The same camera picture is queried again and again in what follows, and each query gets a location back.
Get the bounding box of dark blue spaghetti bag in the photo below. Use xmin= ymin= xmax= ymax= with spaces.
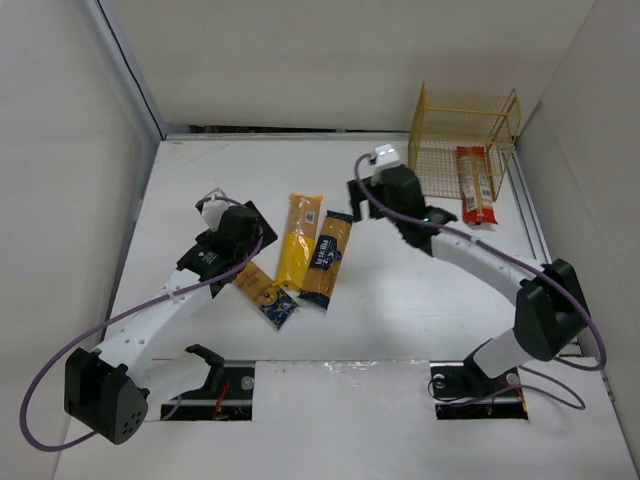
xmin=299 ymin=210 xmax=353 ymax=310

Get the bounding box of red white spaghetti bag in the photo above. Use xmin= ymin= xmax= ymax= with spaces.
xmin=456 ymin=146 xmax=498 ymax=225

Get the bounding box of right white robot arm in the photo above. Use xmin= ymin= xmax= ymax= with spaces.
xmin=347 ymin=164 xmax=593 ymax=386

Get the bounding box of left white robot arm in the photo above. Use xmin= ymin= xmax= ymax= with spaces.
xmin=64 ymin=197 xmax=277 ymax=445

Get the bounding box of orange blue pasta bag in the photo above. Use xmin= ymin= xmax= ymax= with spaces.
xmin=233 ymin=262 xmax=299 ymax=331

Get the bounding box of yellow spaghetti bag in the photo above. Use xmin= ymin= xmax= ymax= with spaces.
xmin=275 ymin=193 xmax=323 ymax=291

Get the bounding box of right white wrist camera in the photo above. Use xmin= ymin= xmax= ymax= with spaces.
xmin=369 ymin=144 xmax=403 ymax=184

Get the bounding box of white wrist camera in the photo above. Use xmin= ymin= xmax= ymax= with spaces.
xmin=369 ymin=144 xmax=403 ymax=184
xmin=195 ymin=188 xmax=229 ymax=232

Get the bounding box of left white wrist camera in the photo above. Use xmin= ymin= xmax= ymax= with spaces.
xmin=195 ymin=188 xmax=229 ymax=232

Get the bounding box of yellow wire shelf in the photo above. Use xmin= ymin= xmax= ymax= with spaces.
xmin=408 ymin=86 xmax=522 ymax=200

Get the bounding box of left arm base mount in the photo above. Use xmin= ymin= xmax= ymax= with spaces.
xmin=160 ymin=361 xmax=256 ymax=422

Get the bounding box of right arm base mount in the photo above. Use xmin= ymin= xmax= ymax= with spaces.
xmin=427 ymin=361 xmax=529 ymax=421

